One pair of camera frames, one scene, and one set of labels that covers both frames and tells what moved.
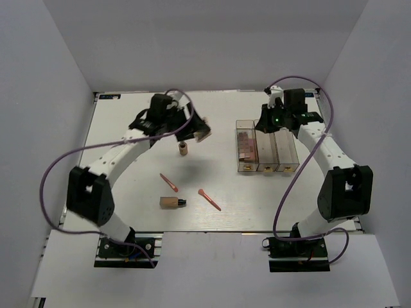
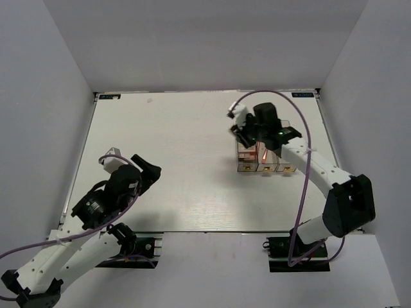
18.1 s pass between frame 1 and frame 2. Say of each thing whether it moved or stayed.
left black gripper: moved
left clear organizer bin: stayed
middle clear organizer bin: stayed
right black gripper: moved
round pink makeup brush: moved
